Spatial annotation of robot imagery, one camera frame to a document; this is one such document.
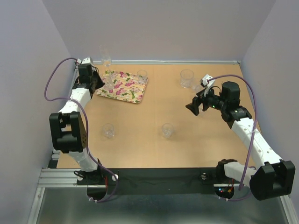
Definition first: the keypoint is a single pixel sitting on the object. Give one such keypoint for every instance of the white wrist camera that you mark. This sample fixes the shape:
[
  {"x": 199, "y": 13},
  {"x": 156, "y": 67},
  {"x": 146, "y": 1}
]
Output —
[
  {"x": 87, "y": 60},
  {"x": 207, "y": 82}
]

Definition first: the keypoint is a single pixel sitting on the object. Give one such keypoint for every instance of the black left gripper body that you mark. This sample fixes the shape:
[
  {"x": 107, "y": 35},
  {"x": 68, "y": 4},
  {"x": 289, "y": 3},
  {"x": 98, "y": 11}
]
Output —
[{"x": 92, "y": 79}]

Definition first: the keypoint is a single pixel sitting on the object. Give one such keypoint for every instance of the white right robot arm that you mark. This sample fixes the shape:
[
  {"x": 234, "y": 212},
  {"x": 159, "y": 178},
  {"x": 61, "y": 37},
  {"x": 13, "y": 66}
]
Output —
[{"x": 272, "y": 176}]

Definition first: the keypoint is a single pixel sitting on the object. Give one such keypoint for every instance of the large clear faceted tumbler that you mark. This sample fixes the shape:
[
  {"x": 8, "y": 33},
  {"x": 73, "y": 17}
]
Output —
[{"x": 186, "y": 78}]

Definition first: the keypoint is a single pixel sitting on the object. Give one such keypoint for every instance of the front aluminium rail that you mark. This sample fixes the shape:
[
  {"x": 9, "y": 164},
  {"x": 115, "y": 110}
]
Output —
[{"x": 58, "y": 177}]

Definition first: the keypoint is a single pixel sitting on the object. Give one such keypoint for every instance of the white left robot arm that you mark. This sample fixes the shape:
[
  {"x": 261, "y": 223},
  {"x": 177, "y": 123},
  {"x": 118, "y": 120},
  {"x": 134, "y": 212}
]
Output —
[{"x": 69, "y": 132}]

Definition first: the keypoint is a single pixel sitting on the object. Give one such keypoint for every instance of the small clear glass behind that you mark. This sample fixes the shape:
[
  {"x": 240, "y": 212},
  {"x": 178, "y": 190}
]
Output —
[{"x": 196, "y": 86}]

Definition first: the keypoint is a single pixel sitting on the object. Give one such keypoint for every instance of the tall clear stemmed glass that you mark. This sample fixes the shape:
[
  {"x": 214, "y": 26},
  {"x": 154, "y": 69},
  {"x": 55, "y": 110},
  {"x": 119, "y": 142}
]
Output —
[{"x": 105, "y": 56}]

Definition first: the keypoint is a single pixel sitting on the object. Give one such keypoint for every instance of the small clear glass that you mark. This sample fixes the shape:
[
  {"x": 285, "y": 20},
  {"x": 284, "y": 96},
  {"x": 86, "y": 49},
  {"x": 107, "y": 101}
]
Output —
[
  {"x": 167, "y": 130},
  {"x": 196, "y": 86},
  {"x": 108, "y": 83},
  {"x": 108, "y": 130},
  {"x": 142, "y": 76}
]

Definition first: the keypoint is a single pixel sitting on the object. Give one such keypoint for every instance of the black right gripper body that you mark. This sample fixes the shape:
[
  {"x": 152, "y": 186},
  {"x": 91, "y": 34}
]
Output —
[{"x": 215, "y": 101}]

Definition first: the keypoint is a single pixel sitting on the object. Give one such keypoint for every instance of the floral patterned tray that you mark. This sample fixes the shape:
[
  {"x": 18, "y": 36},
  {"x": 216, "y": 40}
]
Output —
[{"x": 126, "y": 87}]

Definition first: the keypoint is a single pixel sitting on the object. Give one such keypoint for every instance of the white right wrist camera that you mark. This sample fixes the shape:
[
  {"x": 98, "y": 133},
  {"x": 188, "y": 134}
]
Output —
[{"x": 207, "y": 82}]

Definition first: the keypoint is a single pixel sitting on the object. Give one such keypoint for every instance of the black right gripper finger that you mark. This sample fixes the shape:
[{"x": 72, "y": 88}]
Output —
[
  {"x": 205, "y": 100},
  {"x": 194, "y": 105}
]

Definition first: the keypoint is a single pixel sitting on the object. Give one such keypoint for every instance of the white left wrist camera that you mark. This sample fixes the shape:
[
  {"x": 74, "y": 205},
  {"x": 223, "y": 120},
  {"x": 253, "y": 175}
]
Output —
[{"x": 87, "y": 60}]

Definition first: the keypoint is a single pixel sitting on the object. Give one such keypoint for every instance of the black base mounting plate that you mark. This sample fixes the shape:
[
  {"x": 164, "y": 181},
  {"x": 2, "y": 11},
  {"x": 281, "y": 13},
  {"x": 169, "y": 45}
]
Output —
[{"x": 114, "y": 188}]

